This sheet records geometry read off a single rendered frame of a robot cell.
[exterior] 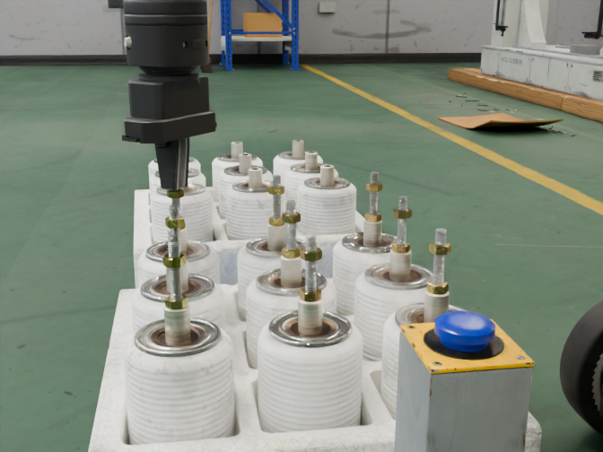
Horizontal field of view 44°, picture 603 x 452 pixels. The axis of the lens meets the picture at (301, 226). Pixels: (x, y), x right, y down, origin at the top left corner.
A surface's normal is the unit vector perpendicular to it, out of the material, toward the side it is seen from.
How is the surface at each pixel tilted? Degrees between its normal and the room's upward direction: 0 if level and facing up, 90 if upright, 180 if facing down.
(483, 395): 90
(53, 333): 0
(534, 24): 62
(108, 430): 0
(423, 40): 90
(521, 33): 90
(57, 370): 0
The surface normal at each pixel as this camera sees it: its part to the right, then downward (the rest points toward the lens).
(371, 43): 0.16, 0.29
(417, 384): -0.99, 0.04
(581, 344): -0.90, -0.32
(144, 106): -0.53, 0.24
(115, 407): 0.00, -0.96
